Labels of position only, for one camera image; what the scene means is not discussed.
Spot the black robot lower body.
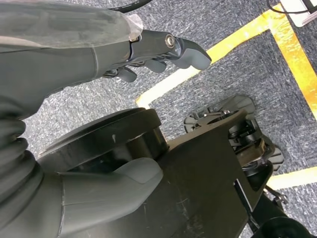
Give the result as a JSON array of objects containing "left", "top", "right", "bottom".
[{"left": 37, "top": 94, "right": 317, "bottom": 238}]

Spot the yellow floor tape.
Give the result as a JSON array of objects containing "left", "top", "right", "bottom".
[{"left": 135, "top": 2, "right": 317, "bottom": 191}]

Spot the silver floor socket box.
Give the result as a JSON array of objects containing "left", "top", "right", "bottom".
[{"left": 279, "top": 0, "right": 317, "bottom": 28}]

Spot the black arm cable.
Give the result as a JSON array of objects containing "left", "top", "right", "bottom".
[{"left": 107, "top": 0, "right": 154, "bottom": 14}]

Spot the thin black socket cable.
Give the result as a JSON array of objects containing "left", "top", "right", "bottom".
[{"left": 266, "top": 0, "right": 317, "bottom": 15}]

